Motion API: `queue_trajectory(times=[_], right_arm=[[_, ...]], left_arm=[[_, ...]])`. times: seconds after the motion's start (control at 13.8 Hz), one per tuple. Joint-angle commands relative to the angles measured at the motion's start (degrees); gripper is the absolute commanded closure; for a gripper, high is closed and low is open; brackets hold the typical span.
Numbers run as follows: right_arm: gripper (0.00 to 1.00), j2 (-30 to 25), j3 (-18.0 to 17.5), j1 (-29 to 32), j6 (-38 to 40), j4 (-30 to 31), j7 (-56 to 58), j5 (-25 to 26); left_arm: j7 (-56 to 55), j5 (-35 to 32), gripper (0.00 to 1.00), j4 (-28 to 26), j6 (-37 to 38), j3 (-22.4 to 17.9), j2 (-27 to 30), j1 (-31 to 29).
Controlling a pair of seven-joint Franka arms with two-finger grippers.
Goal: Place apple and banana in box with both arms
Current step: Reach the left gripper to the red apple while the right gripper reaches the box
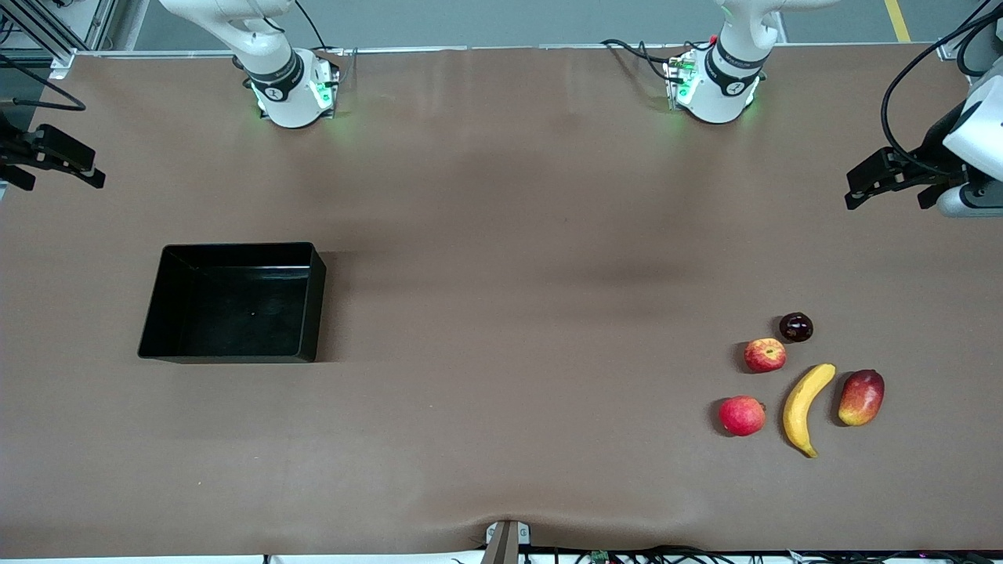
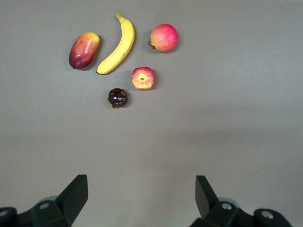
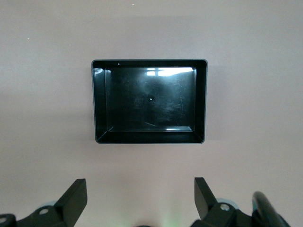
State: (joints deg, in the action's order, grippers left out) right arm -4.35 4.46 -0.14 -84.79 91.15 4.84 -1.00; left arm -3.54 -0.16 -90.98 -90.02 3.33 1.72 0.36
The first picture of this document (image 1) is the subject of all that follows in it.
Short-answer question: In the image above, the black plastic box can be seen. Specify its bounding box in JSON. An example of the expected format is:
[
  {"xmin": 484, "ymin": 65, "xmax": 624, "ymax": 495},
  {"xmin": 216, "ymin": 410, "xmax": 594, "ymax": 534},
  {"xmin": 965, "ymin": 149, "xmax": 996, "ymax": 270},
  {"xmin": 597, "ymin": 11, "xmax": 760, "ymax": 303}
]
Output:
[{"xmin": 138, "ymin": 242, "xmax": 327, "ymax": 364}]

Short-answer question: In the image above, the yellow banana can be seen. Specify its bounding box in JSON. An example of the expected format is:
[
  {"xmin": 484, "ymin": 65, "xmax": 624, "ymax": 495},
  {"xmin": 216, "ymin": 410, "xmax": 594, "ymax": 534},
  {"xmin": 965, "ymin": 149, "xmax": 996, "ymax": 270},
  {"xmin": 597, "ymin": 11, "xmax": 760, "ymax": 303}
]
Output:
[{"xmin": 783, "ymin": 363, "xmax": 837, "ymax": 459}]

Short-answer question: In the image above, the red yellow apple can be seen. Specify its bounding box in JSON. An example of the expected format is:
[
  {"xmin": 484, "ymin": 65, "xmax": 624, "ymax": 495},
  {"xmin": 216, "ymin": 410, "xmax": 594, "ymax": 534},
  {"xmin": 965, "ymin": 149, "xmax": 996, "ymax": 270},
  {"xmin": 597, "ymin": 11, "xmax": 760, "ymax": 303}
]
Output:
[{"xmin": 744, "ymin": 338, "xmax": 787, "ymax": 374}]

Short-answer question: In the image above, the red yellow mango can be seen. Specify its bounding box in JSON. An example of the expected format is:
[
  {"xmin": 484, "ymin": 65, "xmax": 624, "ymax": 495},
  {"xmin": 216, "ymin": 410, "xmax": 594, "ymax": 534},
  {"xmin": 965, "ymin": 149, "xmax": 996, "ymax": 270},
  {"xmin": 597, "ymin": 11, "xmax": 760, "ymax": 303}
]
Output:
[{"xmin": 838, "ymin": 369, "xmax": 885, "ymax": 427}]

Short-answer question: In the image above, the red pomegranate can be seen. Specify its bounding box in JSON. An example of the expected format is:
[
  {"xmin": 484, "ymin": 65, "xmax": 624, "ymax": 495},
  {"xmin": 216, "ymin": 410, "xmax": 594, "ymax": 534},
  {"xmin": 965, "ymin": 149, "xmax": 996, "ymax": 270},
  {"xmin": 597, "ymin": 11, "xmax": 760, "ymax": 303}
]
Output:
[{"xmin": 719, "ymin": 396, "xmax": 767, "ymax": 437}]

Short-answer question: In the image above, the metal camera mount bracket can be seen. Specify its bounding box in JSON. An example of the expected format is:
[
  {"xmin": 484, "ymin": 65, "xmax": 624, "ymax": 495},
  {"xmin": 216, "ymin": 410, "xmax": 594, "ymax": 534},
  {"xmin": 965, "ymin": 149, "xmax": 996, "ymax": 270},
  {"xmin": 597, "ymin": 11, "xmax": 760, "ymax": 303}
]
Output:
[{"xmin": 480, "ymin": 520, "xmax": 532, "ymax": 564}]

